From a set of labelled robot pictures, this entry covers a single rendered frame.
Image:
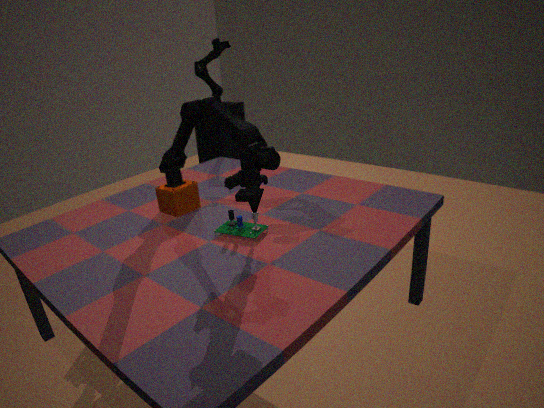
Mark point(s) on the green circuit board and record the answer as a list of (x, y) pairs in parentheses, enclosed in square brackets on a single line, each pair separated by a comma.
[(240, 228)]

